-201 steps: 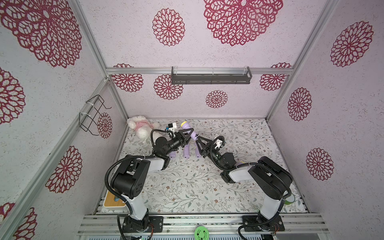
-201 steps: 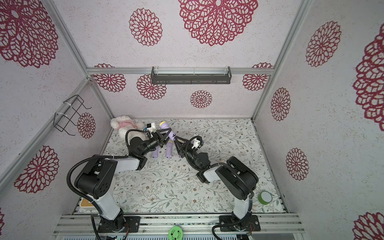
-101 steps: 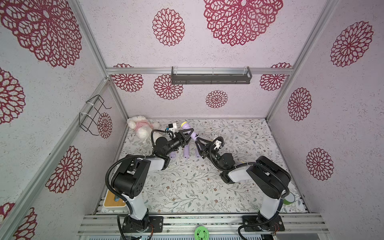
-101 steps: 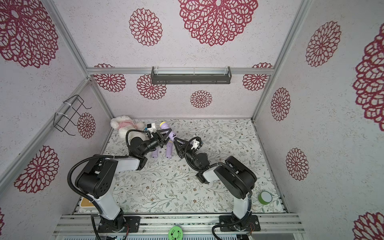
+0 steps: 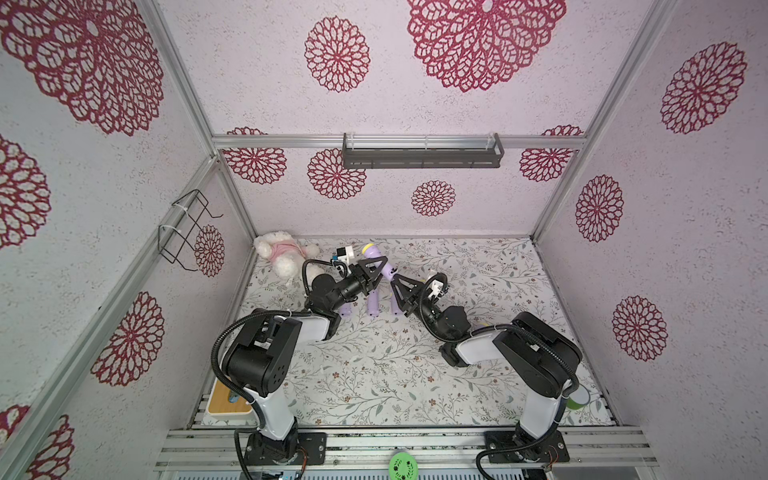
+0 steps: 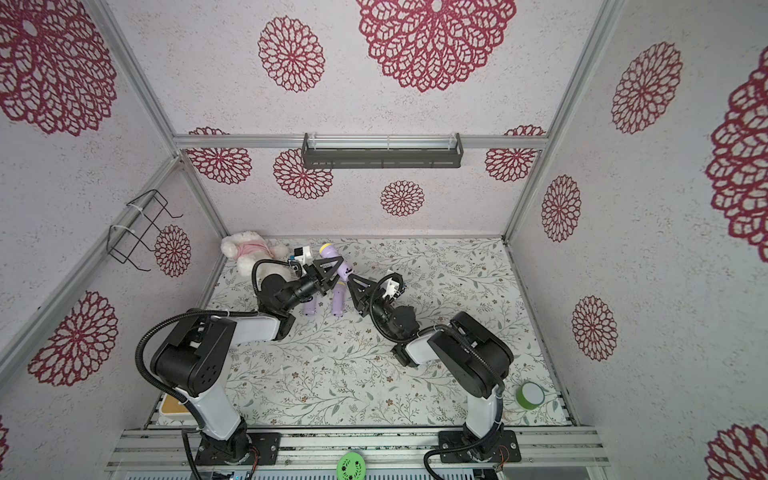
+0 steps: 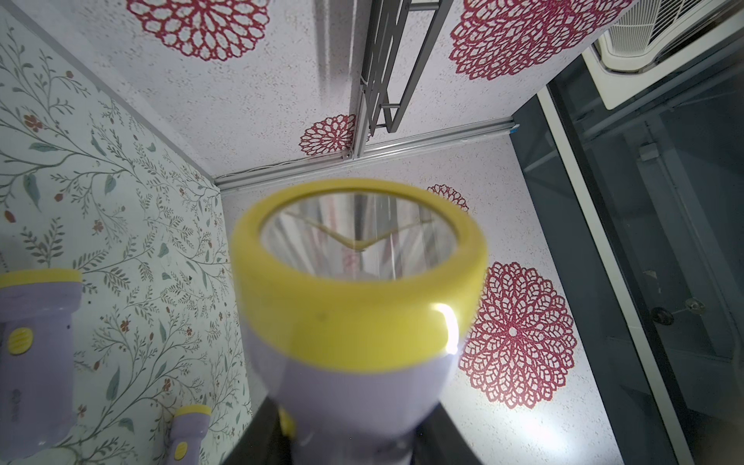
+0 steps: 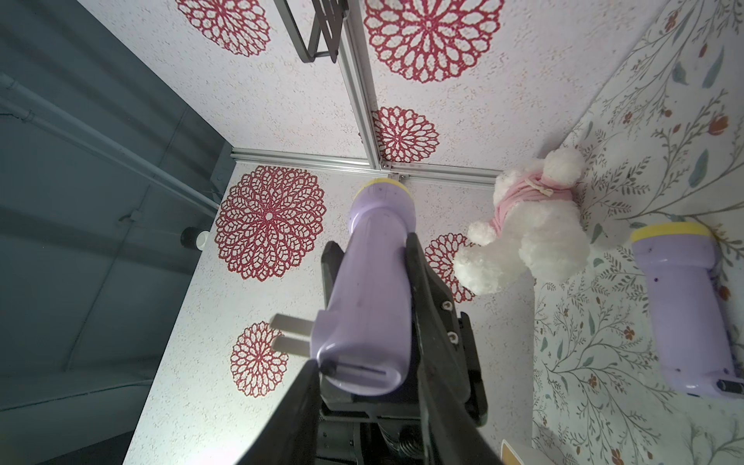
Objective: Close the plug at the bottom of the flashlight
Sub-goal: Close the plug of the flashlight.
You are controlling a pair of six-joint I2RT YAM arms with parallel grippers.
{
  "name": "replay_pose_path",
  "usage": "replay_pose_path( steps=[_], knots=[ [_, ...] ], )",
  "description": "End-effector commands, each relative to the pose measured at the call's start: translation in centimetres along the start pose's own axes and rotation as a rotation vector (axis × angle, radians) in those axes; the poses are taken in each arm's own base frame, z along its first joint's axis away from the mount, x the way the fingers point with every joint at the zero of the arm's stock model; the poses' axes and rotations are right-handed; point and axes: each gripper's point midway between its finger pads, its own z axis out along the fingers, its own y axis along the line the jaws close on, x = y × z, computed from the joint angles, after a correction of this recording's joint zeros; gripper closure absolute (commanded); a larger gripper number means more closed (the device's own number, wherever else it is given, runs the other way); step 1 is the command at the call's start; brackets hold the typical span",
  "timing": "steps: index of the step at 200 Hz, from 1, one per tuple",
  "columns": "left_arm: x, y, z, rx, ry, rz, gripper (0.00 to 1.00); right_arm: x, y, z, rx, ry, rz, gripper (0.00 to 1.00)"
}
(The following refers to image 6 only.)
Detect green tape roll front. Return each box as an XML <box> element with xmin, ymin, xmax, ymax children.
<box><xmin>336</xmin><ymin>451</ymin><xmax>366</xmax><ymax>480</ymax></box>

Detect white plush teddy bear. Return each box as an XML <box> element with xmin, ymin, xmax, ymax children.
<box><xmin>220</xmin><ymin>231</ymin><xmax>290</xmax><ymax>278</ymax></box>

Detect green tape roll right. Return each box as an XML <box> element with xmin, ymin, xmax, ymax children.
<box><xmin>515</xmin><ymin>381</ymin><xmax>546</xmax><ymax>410</ymax></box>

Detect green tape roll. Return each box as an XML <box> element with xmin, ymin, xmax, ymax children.
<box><xmin>515</xmin><ymin>381</ymin><xmax>546</xmax><ymax>410</ymax></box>
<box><xmin>336</xmin><ymin>451</ymin><xmax>366</xmax><ymax>480</ymax></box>

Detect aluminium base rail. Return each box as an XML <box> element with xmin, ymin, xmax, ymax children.
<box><xmin>104</xmin><ymin>426</ymin><xmax>610</xmax><ymax>472</ymax></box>

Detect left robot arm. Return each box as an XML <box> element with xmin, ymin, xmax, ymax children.
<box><xmin>134</xmin><ymin>256</ymin><xmax>344</xmax><ymax>464</ymax></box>

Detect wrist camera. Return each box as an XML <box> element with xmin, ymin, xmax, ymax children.
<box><xmin>381</xmin><ymin>272</ymin><xmax>406</xmax><ymax>300</ymax></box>
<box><xmin>288</xmin><ymin>246</ymin><xmax>314</xmax><ymax>270</ymax></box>

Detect black wire wall rack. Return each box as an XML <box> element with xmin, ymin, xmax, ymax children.
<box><xmin>105</xmin><ymin>189</ymin><xmax>183</xmax><ymax>272</ymax></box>

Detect purple flashlight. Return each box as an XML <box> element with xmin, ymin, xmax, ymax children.
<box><xmin>331</xmin><ymin>284</ymin><xmax>347</xmax><ymax>317</ymax></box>
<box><xmin>318</xmin><ymin>243</ymin><xmax>353</xmax><ymax>284</ymax></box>
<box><xmin>303</xmin><ymin>298</ymin><xmax>317</xmax><ymax>316</ymax></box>

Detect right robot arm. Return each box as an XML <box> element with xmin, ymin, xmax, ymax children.
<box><xmin>347</xmin><ymin>272</ymin><xmax>514</xmax><ymax>479</ymax></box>

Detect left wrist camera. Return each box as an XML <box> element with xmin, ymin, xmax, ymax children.
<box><xmin>288</xmin><ymin>246</ymin><xmax>314</xmax><ymax>270</ymax></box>

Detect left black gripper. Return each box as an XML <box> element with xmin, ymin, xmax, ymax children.
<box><xmin>284</xmin><ymin>257</ymin><xmax>348</xmax><ymax>314</ymax></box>

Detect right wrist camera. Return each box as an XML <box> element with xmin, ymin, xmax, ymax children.
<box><xmin>381</xmin><ymin>272</ymin><xmax>406</xmax><ymax>300</ymax></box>

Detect black wall shelf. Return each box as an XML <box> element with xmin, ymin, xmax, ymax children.
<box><xmin>300</xmin><ymin>134</ymin><xmax>464</xmax><ymax>170</ymax></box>

